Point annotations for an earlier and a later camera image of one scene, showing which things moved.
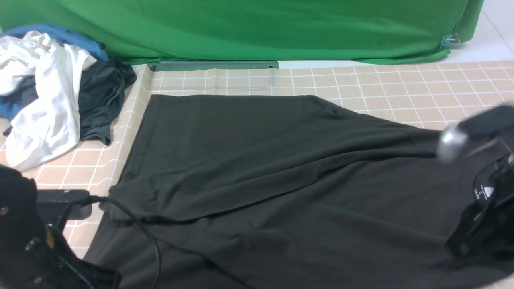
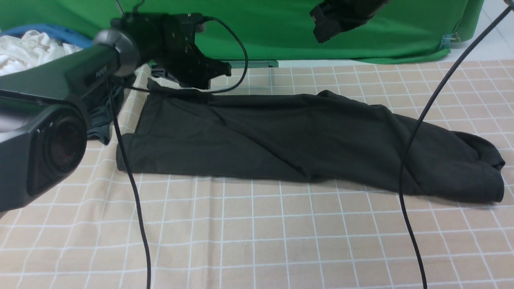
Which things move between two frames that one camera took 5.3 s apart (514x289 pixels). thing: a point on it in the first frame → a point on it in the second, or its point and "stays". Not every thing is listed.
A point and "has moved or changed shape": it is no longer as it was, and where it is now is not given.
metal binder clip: [449, 39] stays
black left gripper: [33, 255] → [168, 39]
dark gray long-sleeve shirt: [287, 192] has moved or changed shape
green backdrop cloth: [392, 32] stays
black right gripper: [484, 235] → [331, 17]
